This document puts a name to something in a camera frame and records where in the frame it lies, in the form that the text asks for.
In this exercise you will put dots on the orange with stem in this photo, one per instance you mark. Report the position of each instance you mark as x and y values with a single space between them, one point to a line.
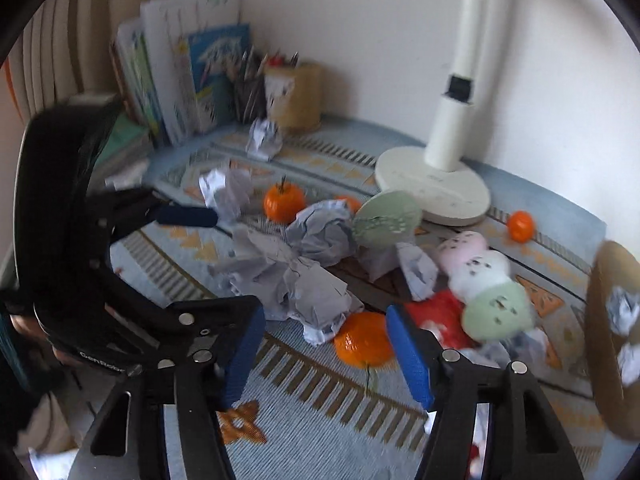
283 201

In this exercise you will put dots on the small orange behind paper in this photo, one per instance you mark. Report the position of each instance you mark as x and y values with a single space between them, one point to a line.
353 204

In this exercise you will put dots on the white desk lamp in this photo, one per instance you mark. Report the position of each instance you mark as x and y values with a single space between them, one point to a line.
448 192

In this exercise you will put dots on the brown paper pen holder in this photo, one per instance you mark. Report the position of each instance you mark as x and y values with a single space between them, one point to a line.
293 96

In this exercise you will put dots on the green books stack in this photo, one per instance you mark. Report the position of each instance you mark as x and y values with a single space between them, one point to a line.
127 139

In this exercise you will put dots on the lined paper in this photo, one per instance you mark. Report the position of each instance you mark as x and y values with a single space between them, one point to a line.
418 268

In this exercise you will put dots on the green round plush toy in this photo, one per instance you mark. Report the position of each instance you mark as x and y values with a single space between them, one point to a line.
386 219

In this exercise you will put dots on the large paper front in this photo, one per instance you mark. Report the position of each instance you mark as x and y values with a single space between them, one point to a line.
287 285

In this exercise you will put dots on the woven brown basket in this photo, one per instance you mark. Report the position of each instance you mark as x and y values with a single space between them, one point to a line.
617 404

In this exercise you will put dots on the crumpled paper left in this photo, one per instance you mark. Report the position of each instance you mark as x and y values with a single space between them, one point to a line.
227 191

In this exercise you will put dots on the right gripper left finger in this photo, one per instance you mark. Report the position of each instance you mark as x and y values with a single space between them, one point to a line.
201 368

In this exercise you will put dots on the red plush doll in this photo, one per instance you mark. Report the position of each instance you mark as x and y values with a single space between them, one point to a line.
441 315

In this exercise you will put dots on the large front orange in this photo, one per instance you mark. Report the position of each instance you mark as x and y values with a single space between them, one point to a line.
362 341

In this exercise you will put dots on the crumpled paper near holder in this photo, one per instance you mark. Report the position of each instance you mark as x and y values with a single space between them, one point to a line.
265 140

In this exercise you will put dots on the blue cover book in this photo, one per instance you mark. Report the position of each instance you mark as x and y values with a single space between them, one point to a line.
214 54

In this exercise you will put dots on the pink white green plush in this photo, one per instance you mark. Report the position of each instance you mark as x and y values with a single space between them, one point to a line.
495 307

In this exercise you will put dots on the white tissue at edge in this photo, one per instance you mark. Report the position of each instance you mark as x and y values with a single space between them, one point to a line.
130 177

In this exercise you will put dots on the white workbook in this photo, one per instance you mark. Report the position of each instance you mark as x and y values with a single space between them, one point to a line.
167 24

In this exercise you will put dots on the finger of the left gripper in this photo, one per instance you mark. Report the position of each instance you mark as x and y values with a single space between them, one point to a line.
179 215

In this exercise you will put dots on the small orange near lamp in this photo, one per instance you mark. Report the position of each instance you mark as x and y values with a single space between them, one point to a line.
521 227

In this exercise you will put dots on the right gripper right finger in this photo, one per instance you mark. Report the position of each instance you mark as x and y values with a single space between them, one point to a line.
525 438

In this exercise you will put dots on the crumpled paper centre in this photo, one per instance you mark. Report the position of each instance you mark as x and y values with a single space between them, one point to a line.
323 232

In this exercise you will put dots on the black mesh pen holder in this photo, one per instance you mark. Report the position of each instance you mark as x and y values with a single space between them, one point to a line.
249 99

